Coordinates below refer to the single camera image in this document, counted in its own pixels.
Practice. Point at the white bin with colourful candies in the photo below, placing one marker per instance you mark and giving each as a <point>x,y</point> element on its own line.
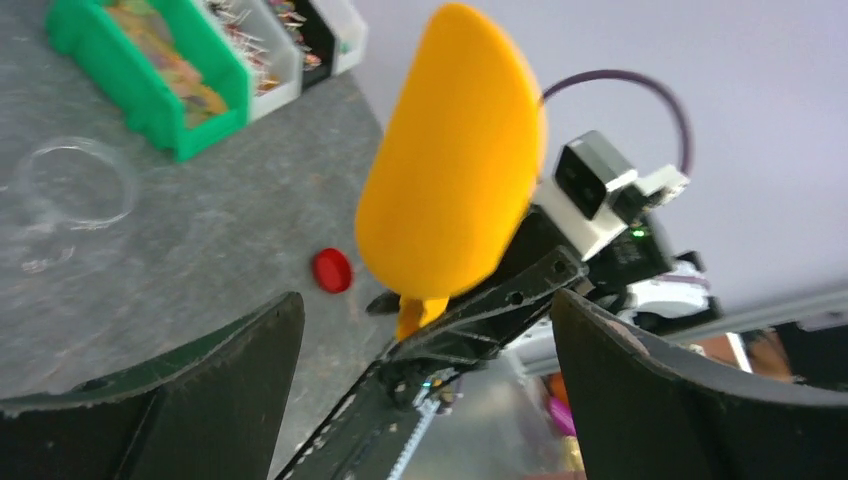
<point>350,32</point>

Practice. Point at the clear plastic jar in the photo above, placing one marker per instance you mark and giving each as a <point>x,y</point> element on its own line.
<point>65,207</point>

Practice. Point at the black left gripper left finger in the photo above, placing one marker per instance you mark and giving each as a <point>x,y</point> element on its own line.
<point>209,409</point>

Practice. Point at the black bin with swirl candies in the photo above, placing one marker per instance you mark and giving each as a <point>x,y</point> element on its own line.
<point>311,35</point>

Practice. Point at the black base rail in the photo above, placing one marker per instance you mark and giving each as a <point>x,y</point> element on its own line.
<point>374,429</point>

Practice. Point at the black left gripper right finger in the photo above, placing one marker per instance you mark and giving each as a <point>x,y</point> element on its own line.
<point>647,409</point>

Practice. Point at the red jar lid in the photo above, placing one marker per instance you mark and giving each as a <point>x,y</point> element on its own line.
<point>332,270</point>

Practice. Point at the green plastic candy bin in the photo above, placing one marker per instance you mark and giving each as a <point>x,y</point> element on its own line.
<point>110,56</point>

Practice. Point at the white bin with lollipops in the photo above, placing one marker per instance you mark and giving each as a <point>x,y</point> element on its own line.
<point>271,58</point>

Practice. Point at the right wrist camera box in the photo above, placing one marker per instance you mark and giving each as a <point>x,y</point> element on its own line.
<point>594,193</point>

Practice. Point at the yellow plastic scoop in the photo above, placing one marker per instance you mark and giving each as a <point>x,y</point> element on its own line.
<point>457,166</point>

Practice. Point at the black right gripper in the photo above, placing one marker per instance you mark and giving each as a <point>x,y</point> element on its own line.
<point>539,261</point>

